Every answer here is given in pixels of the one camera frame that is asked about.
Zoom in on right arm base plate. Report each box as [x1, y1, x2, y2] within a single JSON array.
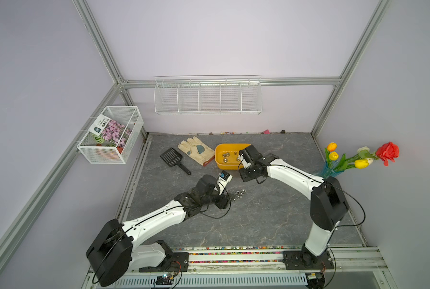
[[283, 250, 335, 271]]

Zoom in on red artificial rose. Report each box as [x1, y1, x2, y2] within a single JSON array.
[[375, 142, 400, 166]]

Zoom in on blue glass vase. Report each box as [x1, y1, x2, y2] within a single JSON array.
[[317, 161, 344, 178]]

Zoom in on yellow white artificial tulip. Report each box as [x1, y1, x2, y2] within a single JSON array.
[[354, 158, 374, 169]]

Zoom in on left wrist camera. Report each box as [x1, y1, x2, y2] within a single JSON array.
[[217, 171, 232, 195]]

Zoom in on white wire wall shelf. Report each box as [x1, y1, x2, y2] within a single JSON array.
[[154, 84, 263, 114]]

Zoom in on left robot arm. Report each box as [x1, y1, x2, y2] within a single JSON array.
[[86, 171, 232, 287]]

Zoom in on orange artificial tulip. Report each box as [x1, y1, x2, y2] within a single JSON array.
[[326, 142, 338, 152]]

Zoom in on black slotted scoop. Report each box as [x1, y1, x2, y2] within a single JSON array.
[[160, 148, 192, 175]]

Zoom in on aluminium frame rail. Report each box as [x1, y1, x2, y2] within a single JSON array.
[[122, 75, 342, 89]]

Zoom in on yellow plastic storage box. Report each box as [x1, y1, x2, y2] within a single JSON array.
[[215, 143, 250, 171]]

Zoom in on purple flower seed packet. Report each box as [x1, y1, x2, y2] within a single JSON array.
[[88, 114, 132, 148]]

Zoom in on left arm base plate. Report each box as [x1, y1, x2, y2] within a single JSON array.
[[138, 240, 189, 273]]

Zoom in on beige work glove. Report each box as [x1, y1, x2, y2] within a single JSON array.
[[178, 136, 215, 166]]

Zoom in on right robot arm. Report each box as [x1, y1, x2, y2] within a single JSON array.
[[207, 152, 368, 267]]

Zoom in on white wire basket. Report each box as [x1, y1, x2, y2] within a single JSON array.
[[77, 106, 144, 164]]

